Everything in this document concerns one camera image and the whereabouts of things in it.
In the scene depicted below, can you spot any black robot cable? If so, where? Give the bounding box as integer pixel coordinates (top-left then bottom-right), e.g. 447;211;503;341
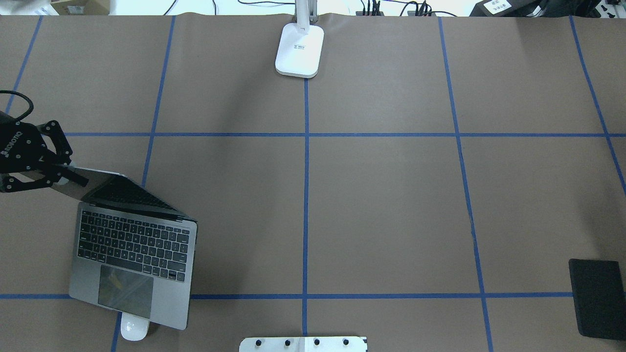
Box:
0;90;35;121

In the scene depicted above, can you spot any white desk lamp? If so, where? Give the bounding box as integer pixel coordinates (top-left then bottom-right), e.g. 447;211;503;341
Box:
274;0;326;79

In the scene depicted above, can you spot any white computer mouse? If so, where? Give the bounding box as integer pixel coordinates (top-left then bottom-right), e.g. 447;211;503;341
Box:
119;312;150;341

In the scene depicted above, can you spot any black mouse pad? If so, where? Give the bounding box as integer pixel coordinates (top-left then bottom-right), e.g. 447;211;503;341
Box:
568;259;626;341

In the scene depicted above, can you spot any white mounting plate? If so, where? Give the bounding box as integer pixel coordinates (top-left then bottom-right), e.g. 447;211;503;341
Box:
239;336;368;352

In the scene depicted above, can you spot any grey laptop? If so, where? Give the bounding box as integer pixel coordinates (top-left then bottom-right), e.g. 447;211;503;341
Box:
54;166;198;330

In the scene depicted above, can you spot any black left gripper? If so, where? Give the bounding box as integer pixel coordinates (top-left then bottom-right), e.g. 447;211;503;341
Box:
0;111;89;193

